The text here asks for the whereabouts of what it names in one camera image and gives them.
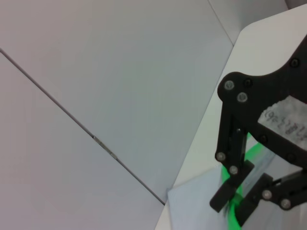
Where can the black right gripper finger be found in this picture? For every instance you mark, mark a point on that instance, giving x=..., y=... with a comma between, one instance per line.
x=275, y=191
x=233, y=153

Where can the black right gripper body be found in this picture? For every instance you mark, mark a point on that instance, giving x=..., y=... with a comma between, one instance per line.
x=263, y=95

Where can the translucent green-edged document bag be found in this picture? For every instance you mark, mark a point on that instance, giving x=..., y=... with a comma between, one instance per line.
x=192, y=206

